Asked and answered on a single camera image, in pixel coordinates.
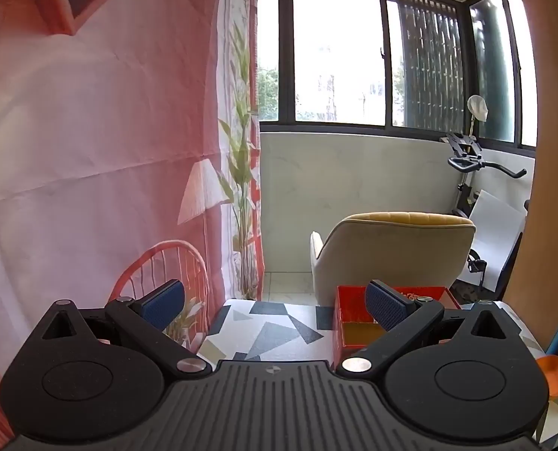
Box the pink printed backdrop cloth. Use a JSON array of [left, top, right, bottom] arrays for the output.
[[0, 0, 265, 437]]

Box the black exercise bike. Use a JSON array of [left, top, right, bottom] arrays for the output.
[[445, 132, 531, 292]]

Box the black framed window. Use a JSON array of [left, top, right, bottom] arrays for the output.
[[255, 0, 538, 151]]

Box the geometric patterned tablecloth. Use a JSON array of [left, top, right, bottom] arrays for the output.
[[197, 298, 558, 451]]

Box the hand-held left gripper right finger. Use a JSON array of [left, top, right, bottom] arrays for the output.
[[336, 279, 531, 379]]

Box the red strawberry print box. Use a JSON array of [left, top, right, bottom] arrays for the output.
[[332, 284, 463, 374]]

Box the orange plastic scoop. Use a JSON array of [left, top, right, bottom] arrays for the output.
[[536, 356, 558, 398]]

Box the wooden panel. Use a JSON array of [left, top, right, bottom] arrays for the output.
[[509, 0, 558, 301]]

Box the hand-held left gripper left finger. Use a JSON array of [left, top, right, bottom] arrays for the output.
[[28, 279, 213, 379]]

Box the beige armchair with yellow trim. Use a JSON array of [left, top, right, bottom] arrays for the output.
[[309, 211, 477, 308]]

